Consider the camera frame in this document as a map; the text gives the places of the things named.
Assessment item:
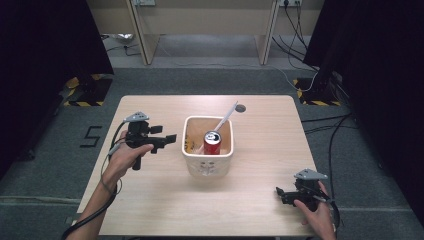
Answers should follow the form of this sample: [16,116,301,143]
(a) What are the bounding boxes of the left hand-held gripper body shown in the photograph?
[123,111,168,172]

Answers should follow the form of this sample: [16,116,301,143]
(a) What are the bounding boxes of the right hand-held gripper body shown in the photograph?
[281,168,329,213]

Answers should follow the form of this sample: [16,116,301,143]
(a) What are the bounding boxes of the red drink can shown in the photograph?
[203,130,223,156]

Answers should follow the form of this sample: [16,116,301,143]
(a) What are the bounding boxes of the white square bin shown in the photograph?
[181,115,234,178]

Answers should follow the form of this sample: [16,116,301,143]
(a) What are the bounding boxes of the white paper-wrapped straw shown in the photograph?
[214,100,239,133]

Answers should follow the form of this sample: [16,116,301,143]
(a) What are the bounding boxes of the person's right hand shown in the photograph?
[293,180,336,236]

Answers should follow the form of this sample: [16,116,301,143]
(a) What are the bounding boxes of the person's left hand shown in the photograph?
[101,130,155,188]

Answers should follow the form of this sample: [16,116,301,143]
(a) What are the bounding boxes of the stand base with striped tape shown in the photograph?
[292,77,343,107]
[63,73,114,108]

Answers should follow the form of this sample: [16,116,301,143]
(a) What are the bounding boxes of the black curtain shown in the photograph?
[0,0,115,183]
[302,0,424,229]

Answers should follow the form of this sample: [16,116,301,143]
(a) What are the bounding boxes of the right hand-held gripper cable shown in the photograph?
[311,194,342,239]

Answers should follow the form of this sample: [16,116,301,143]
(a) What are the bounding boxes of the black floor cable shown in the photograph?
[300,112,355,203]

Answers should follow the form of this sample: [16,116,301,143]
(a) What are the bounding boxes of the white floor cable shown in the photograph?
[264,62,320,93]

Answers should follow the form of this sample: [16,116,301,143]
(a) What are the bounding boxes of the black wall cables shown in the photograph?
[271,1,320,73]

